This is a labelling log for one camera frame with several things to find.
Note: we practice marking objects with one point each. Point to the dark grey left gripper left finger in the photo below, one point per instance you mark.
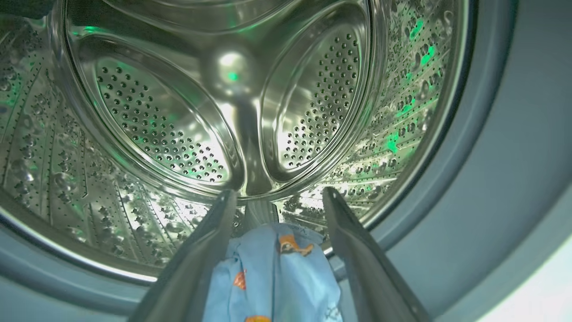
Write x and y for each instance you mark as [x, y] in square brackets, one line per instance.
[187, 273]

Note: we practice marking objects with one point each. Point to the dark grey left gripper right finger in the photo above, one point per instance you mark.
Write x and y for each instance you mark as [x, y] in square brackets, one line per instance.
[371, 281]

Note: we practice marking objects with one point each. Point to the blue cartoon-print garment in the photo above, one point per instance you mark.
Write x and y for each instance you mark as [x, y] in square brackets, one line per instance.
[277, 277]

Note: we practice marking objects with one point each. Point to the perforated steel washer drum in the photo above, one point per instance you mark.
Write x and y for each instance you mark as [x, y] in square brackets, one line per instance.
[156, 120]

